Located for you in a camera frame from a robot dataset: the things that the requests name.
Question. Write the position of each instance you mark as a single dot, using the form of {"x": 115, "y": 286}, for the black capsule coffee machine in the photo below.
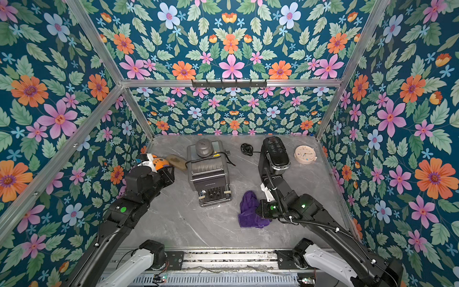
{"x": 273, "y": 159}

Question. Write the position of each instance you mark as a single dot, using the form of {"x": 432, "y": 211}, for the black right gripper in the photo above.
{"x": 267, "y": 172}

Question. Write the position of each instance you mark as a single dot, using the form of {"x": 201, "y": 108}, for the pink round alarm clock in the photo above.
{"x": 305, "y": 154}

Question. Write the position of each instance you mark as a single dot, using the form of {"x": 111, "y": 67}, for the purple microfiber cloth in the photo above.
{"x": 248, "y": 218}

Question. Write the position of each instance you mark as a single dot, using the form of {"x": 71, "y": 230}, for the black hook rail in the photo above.
{"x": 229, "y": 83}

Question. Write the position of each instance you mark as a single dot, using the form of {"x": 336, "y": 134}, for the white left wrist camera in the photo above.
{"x": 148, "y": 160}

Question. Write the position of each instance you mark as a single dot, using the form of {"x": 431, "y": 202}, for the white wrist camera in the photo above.
{"x": 148, "y": 160}
{"x": 268, "y": 194}

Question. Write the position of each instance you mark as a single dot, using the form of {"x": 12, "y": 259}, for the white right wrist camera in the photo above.
{"x": 268, "y": 194}

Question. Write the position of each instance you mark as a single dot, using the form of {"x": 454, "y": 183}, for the orange plush toy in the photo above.
{"x": 160, "y": 163}

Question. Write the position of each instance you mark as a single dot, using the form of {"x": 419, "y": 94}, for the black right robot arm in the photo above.
{"x": 306, "y": 211}

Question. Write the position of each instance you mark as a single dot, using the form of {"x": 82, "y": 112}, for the silver espresso coffee machine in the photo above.
{"x": 208, "y": 172}

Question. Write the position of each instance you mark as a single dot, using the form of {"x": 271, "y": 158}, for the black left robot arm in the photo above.
{"x": 142, "y": 186}

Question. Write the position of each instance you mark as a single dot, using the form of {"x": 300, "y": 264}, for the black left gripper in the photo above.
{"x": 164, "y": 173}

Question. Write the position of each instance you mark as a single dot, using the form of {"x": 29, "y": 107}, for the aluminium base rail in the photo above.
{"x": 229, "y": 260}

